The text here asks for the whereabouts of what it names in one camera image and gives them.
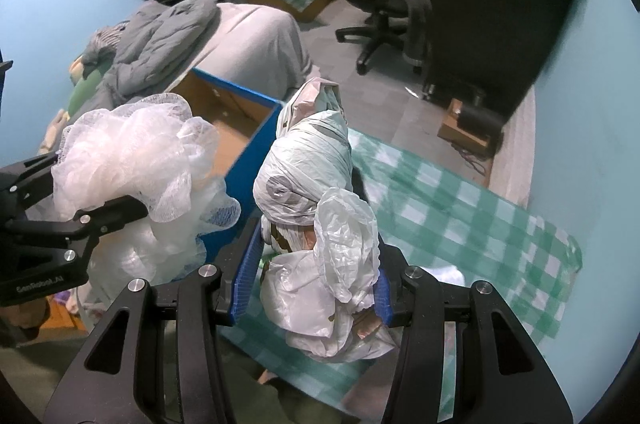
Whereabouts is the grey quilted blanket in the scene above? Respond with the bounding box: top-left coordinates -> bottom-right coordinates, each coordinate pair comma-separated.
78,0 -> 220,114

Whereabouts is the white mesh bath pouf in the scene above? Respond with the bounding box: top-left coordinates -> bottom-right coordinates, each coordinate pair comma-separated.
52,93 -> 241,300

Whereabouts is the small cardboard box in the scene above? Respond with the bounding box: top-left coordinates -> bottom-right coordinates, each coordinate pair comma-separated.
437,98 -> 495,158

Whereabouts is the beige bed mattress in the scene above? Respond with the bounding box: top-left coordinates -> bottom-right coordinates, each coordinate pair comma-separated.
160,3 -> 319,99

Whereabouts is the white plastic bag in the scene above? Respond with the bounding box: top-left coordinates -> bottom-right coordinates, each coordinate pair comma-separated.
253,77 -> 397,362

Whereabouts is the blue cardboard box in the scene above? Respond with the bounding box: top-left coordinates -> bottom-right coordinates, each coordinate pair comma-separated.
168,69 -> 282,262

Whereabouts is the green checkered tablecloth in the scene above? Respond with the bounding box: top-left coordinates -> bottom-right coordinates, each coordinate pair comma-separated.
219,129 -> 582,412

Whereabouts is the black cylinder device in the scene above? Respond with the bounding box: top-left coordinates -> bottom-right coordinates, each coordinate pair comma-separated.
458,104 -> 506,144

